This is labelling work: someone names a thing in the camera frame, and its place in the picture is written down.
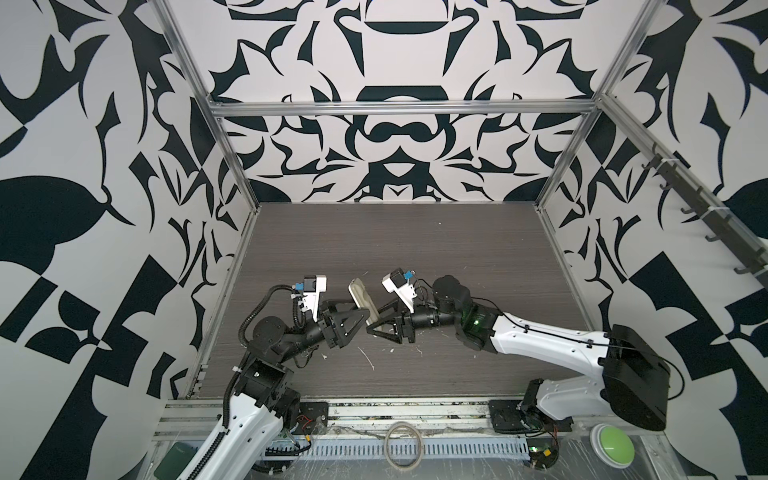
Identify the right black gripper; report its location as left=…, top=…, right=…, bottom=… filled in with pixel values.
left=371, top=297, right=466, bottom=345

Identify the white remote control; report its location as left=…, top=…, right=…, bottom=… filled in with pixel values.
left=348, top=278, right=380, bottom=326

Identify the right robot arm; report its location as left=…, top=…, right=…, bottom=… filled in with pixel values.
left=367, top=275, right=679, bottom=431

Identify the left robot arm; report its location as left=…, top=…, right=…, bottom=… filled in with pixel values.
left=177, top=276, right=377, bottom=479

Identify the small electronics board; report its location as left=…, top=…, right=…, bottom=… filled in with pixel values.
left=525, top=437, right=559, bottom=471

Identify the dark green pad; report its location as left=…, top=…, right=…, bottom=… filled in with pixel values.
left=153, top=442, right=197, bottom=480

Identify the green push button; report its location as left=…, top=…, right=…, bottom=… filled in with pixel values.
left=590, top=423, right=636, bottom=469

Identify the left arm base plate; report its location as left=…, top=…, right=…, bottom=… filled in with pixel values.
left=293, top=401, right=329, bottom=435

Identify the coiled beige cable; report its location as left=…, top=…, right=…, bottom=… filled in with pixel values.
left=383, top=421, right=425, bottom=470

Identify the slotted cable duct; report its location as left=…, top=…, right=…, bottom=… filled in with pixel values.
left=263, top=437, right=529, bottom=461

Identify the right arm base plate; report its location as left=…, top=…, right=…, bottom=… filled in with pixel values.
left=488, top=399, right=573, bottom=435

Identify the black wall hook rail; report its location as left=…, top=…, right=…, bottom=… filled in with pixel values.
left=643, top=142, right=767, bottom=290

